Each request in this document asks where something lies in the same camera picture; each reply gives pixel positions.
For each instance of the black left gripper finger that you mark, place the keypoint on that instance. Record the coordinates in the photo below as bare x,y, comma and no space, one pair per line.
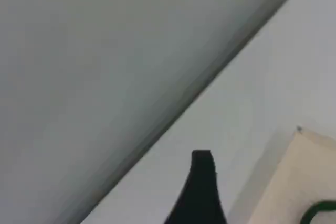
199,195

